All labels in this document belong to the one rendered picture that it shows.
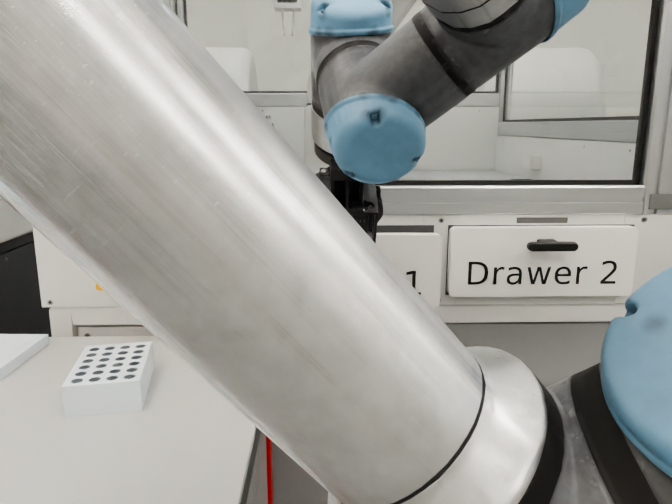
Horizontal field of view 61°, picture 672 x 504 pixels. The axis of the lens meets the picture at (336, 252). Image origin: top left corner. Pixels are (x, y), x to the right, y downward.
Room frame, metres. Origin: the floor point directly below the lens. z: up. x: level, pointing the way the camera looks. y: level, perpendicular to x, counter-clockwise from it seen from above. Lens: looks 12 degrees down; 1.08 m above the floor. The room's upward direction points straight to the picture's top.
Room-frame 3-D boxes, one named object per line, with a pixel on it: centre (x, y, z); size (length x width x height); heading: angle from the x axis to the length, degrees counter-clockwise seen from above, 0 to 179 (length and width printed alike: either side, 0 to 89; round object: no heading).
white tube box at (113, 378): (0.66, 0.28, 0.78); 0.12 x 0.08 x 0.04; 11
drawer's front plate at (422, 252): (0.81, -0.01, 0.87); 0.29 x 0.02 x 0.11; 91
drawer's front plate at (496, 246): (0.87, -0.32, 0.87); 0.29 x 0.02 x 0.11; 91
